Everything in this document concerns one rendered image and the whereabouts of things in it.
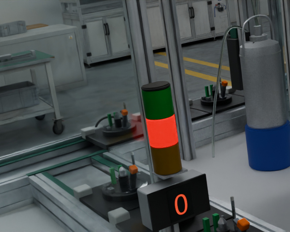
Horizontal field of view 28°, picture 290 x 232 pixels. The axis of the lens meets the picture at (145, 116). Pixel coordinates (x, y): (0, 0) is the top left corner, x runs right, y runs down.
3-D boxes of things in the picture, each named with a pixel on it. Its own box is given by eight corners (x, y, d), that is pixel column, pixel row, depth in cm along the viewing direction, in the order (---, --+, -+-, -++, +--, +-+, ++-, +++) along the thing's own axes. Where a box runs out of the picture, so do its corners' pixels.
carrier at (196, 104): (255, 103, 252) (252, 75, 249) (211, 117, 241) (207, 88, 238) (222, 96, 273) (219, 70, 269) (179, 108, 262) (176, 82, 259)
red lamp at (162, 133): (183, 142, 99) (180, 114, 98) (159, 150, 97) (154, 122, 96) (168, 136, 104) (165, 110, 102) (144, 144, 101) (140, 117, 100)
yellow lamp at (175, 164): (187, 169, 101) (183, 142, 99) (163, 177, 98) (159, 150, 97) (172, 162, 105) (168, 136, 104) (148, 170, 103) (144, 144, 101)
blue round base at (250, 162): (303, 162, 202) (299, 121, 198) (269, 175, 195) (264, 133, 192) (272, 152, 216) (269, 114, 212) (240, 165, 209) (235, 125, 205)
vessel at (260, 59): (296, 121, 199) (287, 11, 189) (264, 132, 193) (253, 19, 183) (269, 115, 211) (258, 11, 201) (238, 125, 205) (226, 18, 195)
